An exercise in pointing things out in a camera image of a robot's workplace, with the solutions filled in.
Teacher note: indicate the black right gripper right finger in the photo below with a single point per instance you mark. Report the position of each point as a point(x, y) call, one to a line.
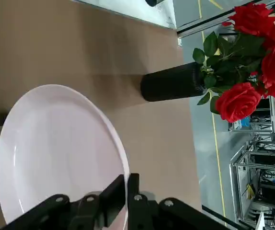
point(152, 215)

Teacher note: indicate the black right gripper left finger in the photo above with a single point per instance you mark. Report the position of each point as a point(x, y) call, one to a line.
point(56, 215)

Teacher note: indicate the round white plate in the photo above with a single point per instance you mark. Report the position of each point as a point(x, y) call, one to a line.
point(56, 143)

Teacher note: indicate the black cylindrical vase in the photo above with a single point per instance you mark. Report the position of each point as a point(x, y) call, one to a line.
point(171, 81)

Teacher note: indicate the red artificial rose bouquet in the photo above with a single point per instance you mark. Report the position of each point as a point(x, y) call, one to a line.
point(240, 103)

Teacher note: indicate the aluminium frame workstation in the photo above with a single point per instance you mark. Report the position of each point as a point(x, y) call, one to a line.
point(259, 172)

